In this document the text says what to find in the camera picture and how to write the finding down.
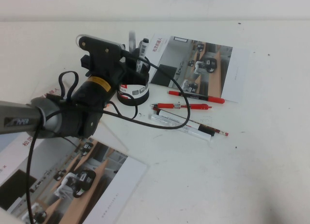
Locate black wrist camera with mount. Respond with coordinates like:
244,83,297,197
76,34,126,64

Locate black camera cable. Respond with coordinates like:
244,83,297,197
26,58,191,224

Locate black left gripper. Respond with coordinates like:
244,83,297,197
79,49,150,87

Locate black mesh pen holder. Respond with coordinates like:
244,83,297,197
117,64,150,106

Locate pencil with red eraser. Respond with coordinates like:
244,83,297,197
152,106,230,137

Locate brochure with pale blue cover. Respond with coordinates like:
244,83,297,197
0,80,129,156

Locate red marker pen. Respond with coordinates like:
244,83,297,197
168,90,225,105

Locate brochure with robot photo cover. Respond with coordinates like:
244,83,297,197
0,130,149,224
149,34,250,104

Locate red gel pen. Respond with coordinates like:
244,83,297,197
150,103,213,111

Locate silver white marker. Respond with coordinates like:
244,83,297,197
148,113,214,143

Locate white marker with black cap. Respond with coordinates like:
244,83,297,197
155,108,216,137

